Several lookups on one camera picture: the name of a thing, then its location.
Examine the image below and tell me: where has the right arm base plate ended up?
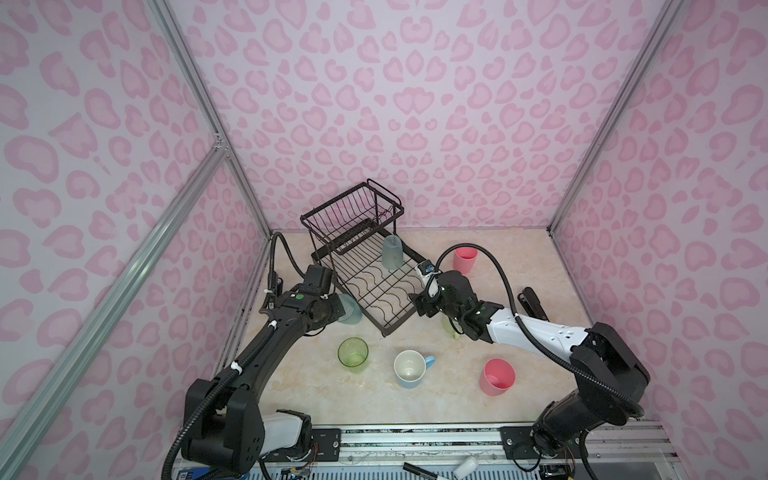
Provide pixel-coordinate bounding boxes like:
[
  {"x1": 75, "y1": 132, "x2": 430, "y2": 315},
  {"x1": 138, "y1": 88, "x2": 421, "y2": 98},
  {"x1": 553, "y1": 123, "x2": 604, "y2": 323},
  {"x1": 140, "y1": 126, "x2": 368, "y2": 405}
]
[{"x1": 499, "y1": 425, "x2": 581, "y2": 462}]

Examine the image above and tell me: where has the pink cup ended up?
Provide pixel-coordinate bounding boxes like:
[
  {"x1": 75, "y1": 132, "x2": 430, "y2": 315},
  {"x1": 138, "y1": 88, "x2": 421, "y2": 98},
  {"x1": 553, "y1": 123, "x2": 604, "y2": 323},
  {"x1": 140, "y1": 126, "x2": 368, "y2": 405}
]
[
  {"x1": 479, "y1": 358, "x2": 516, "y2": 396},
  {"x1": 452, "y1": 247, "x2": 479, "y2": 275}
]

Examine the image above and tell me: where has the teal frosted tumbler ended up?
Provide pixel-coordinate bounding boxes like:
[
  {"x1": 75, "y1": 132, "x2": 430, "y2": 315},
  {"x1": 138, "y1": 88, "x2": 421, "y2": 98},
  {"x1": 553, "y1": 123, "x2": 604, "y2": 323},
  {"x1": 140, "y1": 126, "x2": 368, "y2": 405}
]
[
  {"x1": 338, "y1": 294, "x2": 363, "y2": 325},
  {"x1": 381, "y1": 234, "x2": 404, "y2": 272}
]

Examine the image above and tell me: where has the pink cup at back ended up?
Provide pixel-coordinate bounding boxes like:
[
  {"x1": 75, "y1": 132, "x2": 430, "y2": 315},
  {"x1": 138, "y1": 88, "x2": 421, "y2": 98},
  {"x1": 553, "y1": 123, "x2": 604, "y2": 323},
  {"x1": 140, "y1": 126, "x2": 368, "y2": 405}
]
[{"x1": 452, "y1": 247, "x2": 479, "y2": 275}]

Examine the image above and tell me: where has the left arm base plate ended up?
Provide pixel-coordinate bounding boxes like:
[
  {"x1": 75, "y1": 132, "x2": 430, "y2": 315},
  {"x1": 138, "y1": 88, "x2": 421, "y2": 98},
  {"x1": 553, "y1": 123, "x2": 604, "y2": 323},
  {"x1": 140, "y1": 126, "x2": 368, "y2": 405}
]
[{"x1": 264, "y1": 428, "x2": 342, "y2": 464}]

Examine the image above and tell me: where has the black stapler right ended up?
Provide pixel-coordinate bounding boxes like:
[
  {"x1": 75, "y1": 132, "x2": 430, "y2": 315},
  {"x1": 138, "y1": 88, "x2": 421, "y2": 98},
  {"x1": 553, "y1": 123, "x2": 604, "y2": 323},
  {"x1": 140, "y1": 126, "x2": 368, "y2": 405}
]
[{"x1": 517, "y1": 287, "x2": 549, "y2": 322}]

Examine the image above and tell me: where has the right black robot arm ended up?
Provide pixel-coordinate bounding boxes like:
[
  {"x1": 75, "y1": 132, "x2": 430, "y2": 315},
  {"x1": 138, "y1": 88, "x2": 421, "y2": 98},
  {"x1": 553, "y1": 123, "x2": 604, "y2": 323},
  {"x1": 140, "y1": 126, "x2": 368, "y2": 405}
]
[{"x1": 411, "y1": 259, "x2": 650, "y2": 458}]

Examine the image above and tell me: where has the black wire dish rack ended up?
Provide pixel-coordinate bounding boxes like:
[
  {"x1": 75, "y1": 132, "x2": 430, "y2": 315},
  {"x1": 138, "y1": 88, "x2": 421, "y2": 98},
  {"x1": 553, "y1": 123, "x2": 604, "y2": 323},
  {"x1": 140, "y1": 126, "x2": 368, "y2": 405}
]
[{"x1": 300, "y1": 179, "x2": 424, "y2": 337}]

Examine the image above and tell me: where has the black marker pen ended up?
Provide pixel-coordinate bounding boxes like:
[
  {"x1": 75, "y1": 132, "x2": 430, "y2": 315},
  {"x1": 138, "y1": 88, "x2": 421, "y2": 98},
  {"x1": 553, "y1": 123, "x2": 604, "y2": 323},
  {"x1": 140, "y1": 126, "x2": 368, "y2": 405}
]
[{"x1": 403, "y1": 462, "x2": 441, "y2": 480}]

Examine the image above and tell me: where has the pink cup near front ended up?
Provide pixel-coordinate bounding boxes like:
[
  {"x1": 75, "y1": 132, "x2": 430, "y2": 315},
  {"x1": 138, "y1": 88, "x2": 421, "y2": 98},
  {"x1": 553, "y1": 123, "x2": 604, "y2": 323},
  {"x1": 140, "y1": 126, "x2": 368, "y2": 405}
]
[{"x1": 479, "y1": 358, "x2": 516, "y2": 396}]

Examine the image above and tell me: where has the black stapler left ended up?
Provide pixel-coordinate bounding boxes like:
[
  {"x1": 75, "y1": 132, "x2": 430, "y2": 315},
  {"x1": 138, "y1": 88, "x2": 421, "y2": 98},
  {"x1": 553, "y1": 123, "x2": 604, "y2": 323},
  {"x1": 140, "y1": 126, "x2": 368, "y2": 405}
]
[{"x1": 268, "y1": 271, "x2": 283, "y2": 299}]

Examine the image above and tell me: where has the white small bottle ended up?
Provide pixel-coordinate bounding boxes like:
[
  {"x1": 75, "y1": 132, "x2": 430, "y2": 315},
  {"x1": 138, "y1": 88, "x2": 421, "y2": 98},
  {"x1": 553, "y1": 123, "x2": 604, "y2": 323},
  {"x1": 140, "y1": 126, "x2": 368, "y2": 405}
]
[{"x1": 452, "y1": 456, "x2": 479, "y2": 480}]

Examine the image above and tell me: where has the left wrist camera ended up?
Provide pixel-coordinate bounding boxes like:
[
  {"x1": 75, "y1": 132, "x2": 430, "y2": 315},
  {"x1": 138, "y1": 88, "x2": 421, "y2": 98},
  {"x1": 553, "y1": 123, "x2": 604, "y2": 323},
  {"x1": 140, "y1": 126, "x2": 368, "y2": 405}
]
[{"x1": 302, "y1": 264, "x2": 335, "y2": 295}]

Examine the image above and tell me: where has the light green mug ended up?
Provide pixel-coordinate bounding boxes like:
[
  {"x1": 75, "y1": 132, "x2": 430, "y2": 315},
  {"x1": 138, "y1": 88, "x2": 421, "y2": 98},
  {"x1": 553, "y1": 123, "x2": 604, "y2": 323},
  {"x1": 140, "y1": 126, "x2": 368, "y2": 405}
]
[{"x1": 442, "y1": 316, "x2": 463, "y2": 340}]

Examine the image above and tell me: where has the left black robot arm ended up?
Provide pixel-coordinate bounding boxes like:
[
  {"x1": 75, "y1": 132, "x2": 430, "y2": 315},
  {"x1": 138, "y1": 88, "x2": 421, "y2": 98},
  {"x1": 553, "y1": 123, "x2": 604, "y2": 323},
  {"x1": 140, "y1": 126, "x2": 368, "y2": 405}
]
[{"x1": 160, "y1": 232, "x2": 345, "y2": 479}]

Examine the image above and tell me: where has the black stapler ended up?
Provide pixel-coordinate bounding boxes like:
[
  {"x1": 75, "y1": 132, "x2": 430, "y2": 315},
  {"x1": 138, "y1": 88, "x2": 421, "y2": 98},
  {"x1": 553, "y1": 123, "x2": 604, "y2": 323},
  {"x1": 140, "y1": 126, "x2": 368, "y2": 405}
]
[
  {"x1": 268, "y1": 271, "x2": 283, "y2": 299},
  {"x1": 517, "y1": 287, "x2": 549, "y2": 322}
]

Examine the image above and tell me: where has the blue mug white inside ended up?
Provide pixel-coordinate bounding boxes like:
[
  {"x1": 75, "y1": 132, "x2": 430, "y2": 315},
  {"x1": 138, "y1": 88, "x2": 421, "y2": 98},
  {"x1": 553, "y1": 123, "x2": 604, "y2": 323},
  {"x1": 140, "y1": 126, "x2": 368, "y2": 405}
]
[{"x1": 393, "y1": 350, "x2": 436, "y2": 389}]

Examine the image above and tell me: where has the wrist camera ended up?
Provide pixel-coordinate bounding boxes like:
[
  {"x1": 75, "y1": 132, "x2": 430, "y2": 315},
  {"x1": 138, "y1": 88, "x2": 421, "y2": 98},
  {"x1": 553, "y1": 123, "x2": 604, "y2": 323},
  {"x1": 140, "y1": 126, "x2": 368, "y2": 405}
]
[
  {"x1": 302, "y1": 264, "x2": 335, "y2": 295},
  {"x1": 417, "y1": 260, "x2": 435, "y2": 288}
]

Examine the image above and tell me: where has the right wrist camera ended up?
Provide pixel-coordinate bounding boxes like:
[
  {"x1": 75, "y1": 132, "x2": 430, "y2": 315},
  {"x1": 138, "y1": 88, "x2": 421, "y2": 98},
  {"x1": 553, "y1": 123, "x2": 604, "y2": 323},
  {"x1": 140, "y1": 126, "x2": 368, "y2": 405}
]
[{"x1": 417, "y1": 260, "x2": 435, "y2": 288}]

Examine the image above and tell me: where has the green transparent cup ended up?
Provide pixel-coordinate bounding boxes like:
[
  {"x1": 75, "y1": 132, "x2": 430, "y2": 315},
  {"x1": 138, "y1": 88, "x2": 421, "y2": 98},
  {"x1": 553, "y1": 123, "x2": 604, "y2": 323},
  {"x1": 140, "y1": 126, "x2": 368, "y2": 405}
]
[{"x1": 337, "y1": 337, "x2": 369, "y2": 373}]

